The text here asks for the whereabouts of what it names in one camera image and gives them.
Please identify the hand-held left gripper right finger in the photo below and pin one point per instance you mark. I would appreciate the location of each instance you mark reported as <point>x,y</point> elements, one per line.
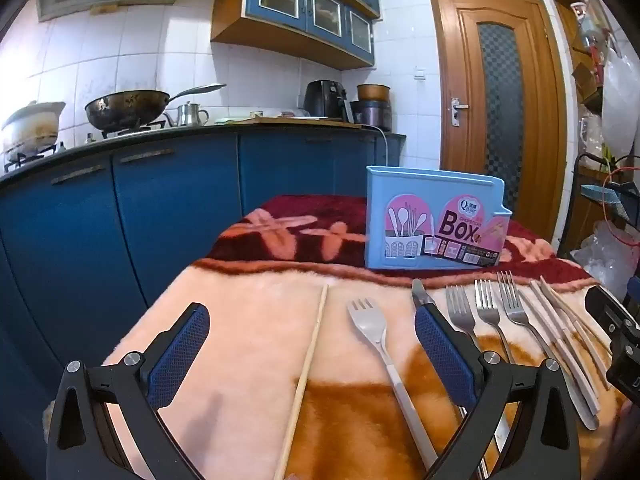
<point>442,355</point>

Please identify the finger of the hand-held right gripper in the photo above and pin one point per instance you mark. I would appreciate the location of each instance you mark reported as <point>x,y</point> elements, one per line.
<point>607,310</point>
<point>627,360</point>

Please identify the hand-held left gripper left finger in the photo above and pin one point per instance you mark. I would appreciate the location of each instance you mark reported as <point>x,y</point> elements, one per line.
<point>180,350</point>

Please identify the steel fork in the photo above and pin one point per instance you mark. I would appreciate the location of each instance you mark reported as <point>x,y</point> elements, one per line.
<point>457,310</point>
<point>515,310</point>
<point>487,305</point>

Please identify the steel table knife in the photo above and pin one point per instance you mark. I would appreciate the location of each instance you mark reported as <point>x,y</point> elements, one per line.
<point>421,294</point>

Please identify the pale grey fork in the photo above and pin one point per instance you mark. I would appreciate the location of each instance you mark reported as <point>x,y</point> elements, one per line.
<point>372,325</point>

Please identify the wooden chopstick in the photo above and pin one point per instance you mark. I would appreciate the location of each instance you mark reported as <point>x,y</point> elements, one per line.
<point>310,350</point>

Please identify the blue plastic utensil box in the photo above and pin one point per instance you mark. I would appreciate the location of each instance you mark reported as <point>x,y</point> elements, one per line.
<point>380,195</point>

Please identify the clear plastic bags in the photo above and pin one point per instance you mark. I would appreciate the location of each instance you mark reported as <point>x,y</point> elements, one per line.
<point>605,255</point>

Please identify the floral plush blanket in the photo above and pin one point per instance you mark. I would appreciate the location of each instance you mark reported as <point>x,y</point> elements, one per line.
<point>240,320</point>

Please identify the blue base cabinet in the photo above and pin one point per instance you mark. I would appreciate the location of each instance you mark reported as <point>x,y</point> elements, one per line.
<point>175,210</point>

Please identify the white plastic bag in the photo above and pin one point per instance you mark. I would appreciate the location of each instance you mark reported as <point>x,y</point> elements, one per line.
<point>620,95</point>

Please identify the small metal kettle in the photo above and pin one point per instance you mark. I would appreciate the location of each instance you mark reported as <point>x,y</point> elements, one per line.
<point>189,115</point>

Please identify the gas stove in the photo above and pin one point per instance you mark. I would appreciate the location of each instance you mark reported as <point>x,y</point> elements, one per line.
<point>30,157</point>

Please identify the black wok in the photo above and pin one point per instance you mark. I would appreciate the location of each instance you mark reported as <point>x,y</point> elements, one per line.
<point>125,107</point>

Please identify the dark rice cooker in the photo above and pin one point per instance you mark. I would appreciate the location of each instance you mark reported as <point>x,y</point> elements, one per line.
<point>372,112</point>

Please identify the white clay pot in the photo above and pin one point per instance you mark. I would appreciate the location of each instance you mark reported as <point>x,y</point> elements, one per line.
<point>30,127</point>

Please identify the brown pot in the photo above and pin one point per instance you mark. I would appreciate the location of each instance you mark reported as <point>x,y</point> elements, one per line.
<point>372,92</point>

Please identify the black air fryer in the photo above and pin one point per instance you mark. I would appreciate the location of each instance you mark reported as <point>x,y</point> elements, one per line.
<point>325,100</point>

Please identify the wooden door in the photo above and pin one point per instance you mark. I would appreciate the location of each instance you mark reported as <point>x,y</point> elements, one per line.
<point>460,35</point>

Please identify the white wall switch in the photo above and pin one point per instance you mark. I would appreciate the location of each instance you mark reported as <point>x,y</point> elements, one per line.
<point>420,73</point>

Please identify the glass-door wall cabinet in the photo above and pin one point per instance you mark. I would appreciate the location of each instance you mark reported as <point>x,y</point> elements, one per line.
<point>300,5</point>

